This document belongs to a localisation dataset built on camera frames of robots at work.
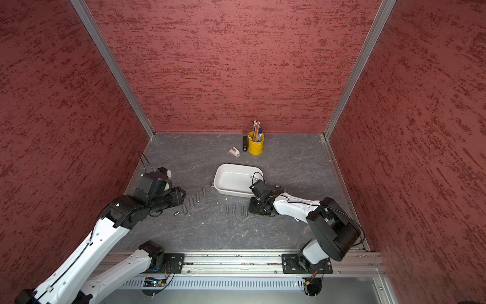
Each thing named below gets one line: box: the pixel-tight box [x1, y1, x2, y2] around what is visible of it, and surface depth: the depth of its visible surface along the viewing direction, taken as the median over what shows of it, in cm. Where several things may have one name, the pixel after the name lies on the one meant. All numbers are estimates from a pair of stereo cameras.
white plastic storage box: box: [213, 163, 264, 199], surface depth 102 cm
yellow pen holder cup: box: [248, 131, 266, 156], surface depth 107 cm
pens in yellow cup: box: [253, 119, 263, 142], surface depth 107 cm
